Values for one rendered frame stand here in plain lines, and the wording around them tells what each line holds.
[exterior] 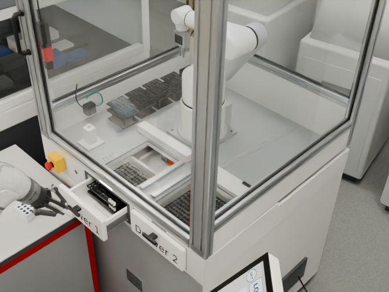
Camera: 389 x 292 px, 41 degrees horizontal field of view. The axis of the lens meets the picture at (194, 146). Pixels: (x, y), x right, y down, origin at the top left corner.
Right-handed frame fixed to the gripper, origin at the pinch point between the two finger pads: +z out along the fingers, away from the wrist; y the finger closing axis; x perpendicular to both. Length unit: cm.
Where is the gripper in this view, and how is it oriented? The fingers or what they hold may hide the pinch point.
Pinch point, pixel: (65, 210)
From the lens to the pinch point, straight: 207.2
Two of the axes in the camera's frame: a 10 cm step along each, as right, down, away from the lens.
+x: -7.1, -4.4, 5.5
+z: 3.8, 4.1, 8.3
